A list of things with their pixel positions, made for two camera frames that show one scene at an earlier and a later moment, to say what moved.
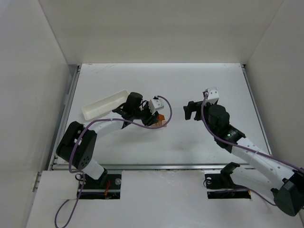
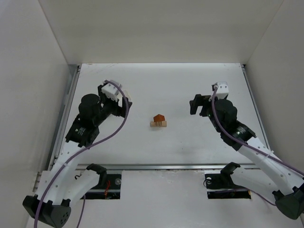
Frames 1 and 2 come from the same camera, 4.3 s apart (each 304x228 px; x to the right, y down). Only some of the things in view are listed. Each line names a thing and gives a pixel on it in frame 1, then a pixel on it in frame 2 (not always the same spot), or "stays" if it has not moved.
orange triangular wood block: x=161 y=117 stays
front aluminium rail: x=153 y=166 stays
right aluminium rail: x=258 y=111 stays
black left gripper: x=147 y=117 to x=122 y=108
